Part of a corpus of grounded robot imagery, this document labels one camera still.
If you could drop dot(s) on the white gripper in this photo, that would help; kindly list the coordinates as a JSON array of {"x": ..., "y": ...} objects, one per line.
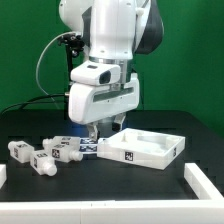
[{"x": 88, "y": 104}]

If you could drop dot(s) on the white square tabletop tray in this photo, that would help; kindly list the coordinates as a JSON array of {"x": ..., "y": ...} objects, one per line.
[{"x": 143, "y": 148}]

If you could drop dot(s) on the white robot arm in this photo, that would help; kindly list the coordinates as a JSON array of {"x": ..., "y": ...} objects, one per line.
[{"x": 110, "y": 33}]

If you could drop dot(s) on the white sheet with markers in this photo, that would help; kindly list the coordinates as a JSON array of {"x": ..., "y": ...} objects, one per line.
[{"x": 89, "y": 146}]

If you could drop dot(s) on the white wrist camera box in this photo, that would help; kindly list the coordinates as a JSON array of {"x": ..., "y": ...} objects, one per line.
[{"x": 96, "y": 74}]

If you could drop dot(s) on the white fence left wall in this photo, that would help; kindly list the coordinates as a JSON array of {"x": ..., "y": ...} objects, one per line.
[{"x": 3, "y": 175}]

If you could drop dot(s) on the white fence wall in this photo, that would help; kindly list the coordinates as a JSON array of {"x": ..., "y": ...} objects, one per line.
[
  {"x": 3, "y": 175},
  {"x": 114, "y": 212},
  {"x": 200, "y": 183}
]

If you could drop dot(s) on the white fence front wall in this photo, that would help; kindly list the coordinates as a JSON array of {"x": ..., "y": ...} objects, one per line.
[{"x": 114, "y": 212}]

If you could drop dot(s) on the white fence right wall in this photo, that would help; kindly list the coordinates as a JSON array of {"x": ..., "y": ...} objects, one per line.
[{"x": 200, "y": 183}]

